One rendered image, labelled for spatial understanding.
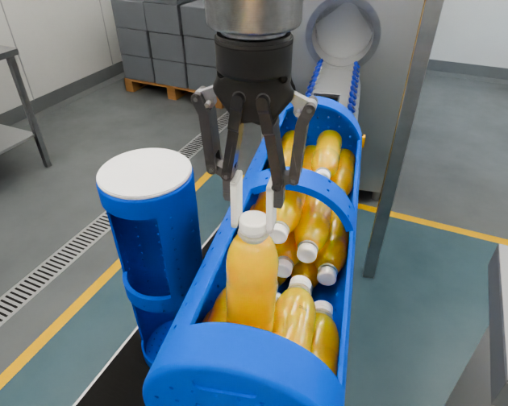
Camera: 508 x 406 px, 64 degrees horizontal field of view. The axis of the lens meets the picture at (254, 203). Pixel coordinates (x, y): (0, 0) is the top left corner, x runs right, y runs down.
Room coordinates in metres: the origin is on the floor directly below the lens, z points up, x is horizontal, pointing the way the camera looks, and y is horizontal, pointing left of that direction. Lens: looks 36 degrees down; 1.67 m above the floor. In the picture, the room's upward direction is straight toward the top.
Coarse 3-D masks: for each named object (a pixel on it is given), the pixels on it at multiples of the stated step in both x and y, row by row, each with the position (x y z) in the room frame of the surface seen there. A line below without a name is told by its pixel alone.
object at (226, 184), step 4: (216, 160) 0.42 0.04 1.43; (220, 160) 0.42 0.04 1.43; (220, 164) 0.41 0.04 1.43; (220, 168) 0.41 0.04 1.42; (216, 172) 0.41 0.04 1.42; (220, 172) 0.41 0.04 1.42; (232, 172) 0.41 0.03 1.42; (220, 176) 0.41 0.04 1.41; (232, 176) 0.41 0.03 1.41; (224, 180) 0.41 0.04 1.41; (224, 184) 0.41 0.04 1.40; (228, 184) 0.40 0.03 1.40; (224, 188) 0.41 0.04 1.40; (228, 188) 0.40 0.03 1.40; (224, 192) 0.41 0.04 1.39; (228, 192) 0.40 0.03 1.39; (224, 196) 0.41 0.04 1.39; (228, 196) 0.40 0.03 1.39; (228, 200) 0.40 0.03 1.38
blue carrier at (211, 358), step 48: (336, 192) 0.68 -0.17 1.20; (192, 288) 0.44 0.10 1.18; (336, 288) 0.57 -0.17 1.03; (192, 336) 0.32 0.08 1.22; (240, 336) 0.31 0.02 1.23; (144, 384) 0.30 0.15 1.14; (192, 384) 0.28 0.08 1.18; (240, 384) 0.26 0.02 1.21; (288, 384) 0.26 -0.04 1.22; (336, 384) 0.29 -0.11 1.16
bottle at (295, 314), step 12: (288, 288) 0.47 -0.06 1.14; (300, 288) 0.47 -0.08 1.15; (288, 300) 0.43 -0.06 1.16; (300, 300) 0.43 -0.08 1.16; (312, 300) 0.45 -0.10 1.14; (276, 312) 0.42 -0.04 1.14; (288, 312) 0.41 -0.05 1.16; (300, 312) 0.41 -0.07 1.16; (312, 312) 0.42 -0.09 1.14; (276, 324) 0.39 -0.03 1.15; (288, 324) 0.39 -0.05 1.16; (300, 324) 0.39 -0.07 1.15; (312, 324) 0.40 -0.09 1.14; (288, 336) 0.37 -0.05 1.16; (300, 336) 0.37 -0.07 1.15; (312, 336) 0.39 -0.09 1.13
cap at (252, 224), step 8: (240, 216) 0.41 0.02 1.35; (248, 216) 0.41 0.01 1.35; (256, 216) 0.41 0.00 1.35; (264, 216) 0.41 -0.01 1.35; (240, 224) 0.39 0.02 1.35; (248, 224) 0.39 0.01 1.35; (256, 224) 0.39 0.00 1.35; (264, 224) 0.39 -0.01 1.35; (240, 232) 0.39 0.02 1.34; (248, 232) 0.39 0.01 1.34; (256, 232) 0.38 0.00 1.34; (264, 232) 0.39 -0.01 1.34
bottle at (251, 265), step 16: (240, 240) 0.39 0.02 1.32; (256, 240) 0.38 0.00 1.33; (272, 240) 0.40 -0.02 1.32; (240, 256) 0.38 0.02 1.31; (256, 256) 0.37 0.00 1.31; (272, 256) 0.38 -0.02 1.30; (240, 272) 0.37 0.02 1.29; (256, 272) 0.37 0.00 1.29; (272, 272) 0.37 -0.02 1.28; (240, 288) 0.36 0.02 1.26; (256, 288) 0.36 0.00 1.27; (272, 288) 0.38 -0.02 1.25; (240, 304) 0.36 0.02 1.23; (256, 304) 0.36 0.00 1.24; (272, 304) 0.37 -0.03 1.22; (240, 320) 0.36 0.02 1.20; (256, 320) 0.36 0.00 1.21; (272, 320) 0.38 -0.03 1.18
